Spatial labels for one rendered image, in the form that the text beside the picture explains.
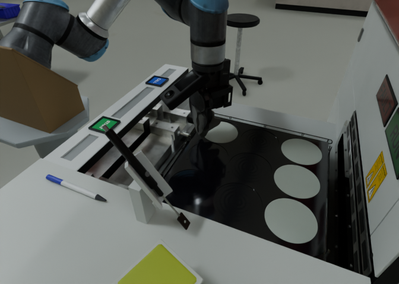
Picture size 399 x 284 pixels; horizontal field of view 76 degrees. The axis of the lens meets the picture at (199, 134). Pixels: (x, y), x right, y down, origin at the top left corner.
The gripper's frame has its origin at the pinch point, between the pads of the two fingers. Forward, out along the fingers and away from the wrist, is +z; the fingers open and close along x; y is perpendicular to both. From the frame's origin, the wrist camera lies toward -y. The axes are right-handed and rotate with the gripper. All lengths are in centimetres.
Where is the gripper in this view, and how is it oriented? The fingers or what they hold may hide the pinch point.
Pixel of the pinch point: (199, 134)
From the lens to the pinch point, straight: 68.4
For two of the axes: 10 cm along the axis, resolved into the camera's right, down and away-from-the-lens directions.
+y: 8.6, -3.1, 4.0
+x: -5.1, -5.3, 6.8
